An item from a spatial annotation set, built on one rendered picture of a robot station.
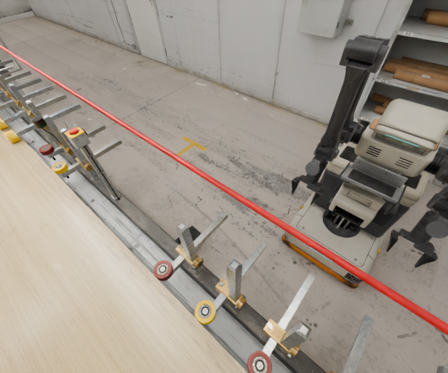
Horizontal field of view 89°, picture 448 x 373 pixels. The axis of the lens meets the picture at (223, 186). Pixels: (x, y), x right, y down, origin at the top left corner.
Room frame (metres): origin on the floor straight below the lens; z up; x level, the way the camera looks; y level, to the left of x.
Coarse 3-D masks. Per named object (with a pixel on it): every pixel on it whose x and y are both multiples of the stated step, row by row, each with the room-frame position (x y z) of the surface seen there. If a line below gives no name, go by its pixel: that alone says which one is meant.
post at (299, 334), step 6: (300, 324) 0.11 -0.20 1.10; (294, 330) 0.10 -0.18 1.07; (300, 330) 0.09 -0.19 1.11; (306, 330) 0.09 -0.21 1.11; (288, 336) 0.09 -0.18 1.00; (294, 336) 0.09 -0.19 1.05; (300, 336) 0.08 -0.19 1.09; (306, 336) 0.08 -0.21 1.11; (282, 342) 0.09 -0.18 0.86; (288, 342) 0.08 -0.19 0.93; (294, 342) 0.08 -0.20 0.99; (300, 342) 0.07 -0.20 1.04; (288, 348) 0.07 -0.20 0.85
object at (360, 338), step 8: (368, 320) 0.15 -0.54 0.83; (360, 328) 0.13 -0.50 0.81; (368, 328) 0.12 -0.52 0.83; (360, 336) 0.10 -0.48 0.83; (352, 344) 0.08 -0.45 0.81; (360, 344) 0.07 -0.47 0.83; (352, 352) 0.05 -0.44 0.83; (360, 352) 0.05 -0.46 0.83; (352, 360) 0.03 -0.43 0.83; (344, 368) 0.01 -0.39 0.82; (352, 368) 0.01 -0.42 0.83
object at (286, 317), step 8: (304, 280) 0.31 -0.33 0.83; (312, 280) 0.31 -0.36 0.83; (304, 288) 0.28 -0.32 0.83; (296, 296) 0.25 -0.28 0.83; (296, 304) 0.22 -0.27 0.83; (288, 312) 0.19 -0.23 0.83; (280, 320) 0.16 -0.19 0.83; (288, 320) 0.16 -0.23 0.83; (272, 344) 0.09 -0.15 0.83; (264, 352) 0.07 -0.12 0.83
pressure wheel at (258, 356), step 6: (252, 354) 0.06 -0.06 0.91; (258, 354) 0.06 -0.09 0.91; (264, 354) 0.05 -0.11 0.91; (252, 360) 0.04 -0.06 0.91; (258, 360) 0.04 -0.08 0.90; (264, 360) 0.04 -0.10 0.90; (270, 360) 0.04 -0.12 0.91; (252, 366) 0.03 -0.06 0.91; (258, 366) 0.02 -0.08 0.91; (264, 366) 0.02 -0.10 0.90; (270, 366) 0.02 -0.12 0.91; (252, 372) 0.01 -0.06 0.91; (258, 372) 0.01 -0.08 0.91; (264, 372) 0.01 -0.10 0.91; (270, 372) 0.01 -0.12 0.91
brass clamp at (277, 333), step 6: (270, 318) 0.17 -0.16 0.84; (276, 324) 0.15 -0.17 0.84; (264, 330) 0.13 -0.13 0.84; (270, 330) 0.13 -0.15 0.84; (276, 330) 0.13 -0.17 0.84; (282, 330) 0.13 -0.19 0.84; (270, 336) 0.11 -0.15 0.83; (276, 336) 0.11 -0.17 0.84; (282, 336) 0.11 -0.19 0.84; (282, 348) 0.08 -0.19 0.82; (294, 348) 0.07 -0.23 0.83; (288, 354) 0.06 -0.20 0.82; (294, 354) 0.05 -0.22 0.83
